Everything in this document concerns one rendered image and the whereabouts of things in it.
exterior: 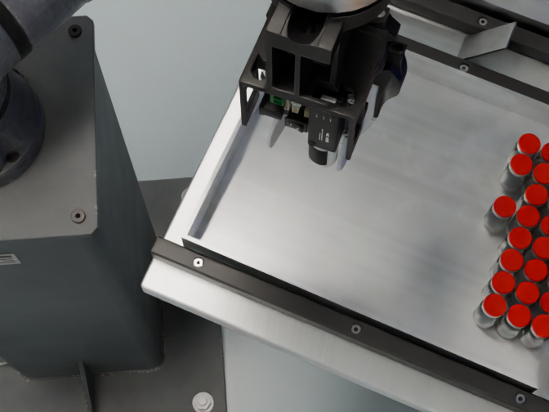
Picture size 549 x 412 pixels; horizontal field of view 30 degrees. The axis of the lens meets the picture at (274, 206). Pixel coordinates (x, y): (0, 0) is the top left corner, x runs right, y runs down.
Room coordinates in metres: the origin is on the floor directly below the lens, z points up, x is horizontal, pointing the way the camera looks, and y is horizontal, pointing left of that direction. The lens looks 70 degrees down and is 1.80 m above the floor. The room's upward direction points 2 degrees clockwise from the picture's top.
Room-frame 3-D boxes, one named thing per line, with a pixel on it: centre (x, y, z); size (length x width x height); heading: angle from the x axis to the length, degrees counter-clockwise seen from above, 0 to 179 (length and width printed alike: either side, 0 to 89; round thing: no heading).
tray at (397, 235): (0.34, -0.12, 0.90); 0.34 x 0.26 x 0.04; 68
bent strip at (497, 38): (0.51, -0.16, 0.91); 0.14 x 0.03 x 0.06; 69
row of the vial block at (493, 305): (0.30, -0.22, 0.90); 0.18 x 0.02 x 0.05; 158
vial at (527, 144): (0.38, -0.23, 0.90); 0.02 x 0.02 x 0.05
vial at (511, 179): (0.36, -0.23, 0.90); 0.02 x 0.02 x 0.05
